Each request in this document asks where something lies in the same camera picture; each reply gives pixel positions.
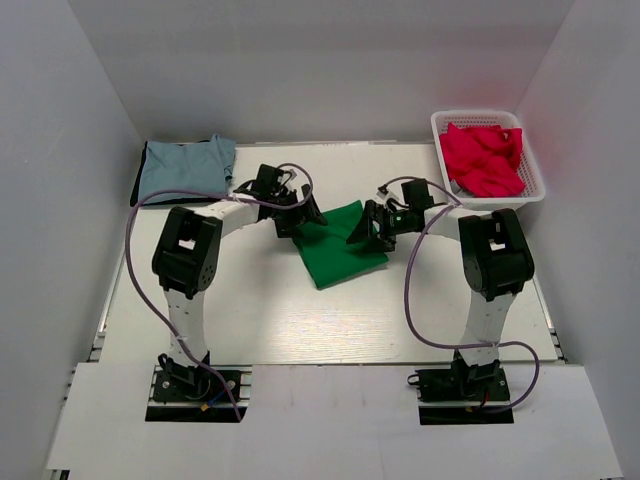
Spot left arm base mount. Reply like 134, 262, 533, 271
145, 365, 252, 424

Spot light blue folded t shirt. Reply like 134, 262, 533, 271
130, 134, 236, 207

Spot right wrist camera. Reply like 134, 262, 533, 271
401, 179, 435, 211

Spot purple cable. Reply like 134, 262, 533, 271
377, 175, 542, 414
124, 162, 316, 421

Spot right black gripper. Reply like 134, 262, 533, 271
348, 200, 414, 253

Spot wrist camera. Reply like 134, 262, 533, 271
401, 179, 435, 211
252, 164, 284, 198

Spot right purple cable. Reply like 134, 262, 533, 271
377, 175, 542, 414

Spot white plastic basket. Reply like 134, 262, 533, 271
431, 109, 546, 210

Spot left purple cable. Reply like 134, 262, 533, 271
124, 162, 316, 421

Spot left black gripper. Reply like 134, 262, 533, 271
270, 184, 325, 238

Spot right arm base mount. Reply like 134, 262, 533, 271
407, 368, 514, 426

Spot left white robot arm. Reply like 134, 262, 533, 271
152, 184, 327, 399

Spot green t shirt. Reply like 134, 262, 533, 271
293, 201, 388, 290

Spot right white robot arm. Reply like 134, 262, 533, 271
347, 200, 535, 404

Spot red t shirt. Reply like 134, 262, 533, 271
439, 123, 526, 198

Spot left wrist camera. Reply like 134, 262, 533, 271
252, 164, 284, 198

